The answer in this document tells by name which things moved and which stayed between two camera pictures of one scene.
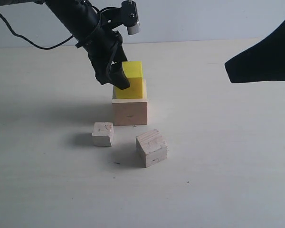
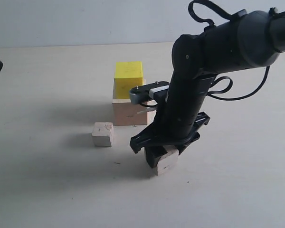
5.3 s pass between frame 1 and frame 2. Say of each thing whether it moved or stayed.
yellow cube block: stayed
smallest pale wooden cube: stayed
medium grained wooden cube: moved
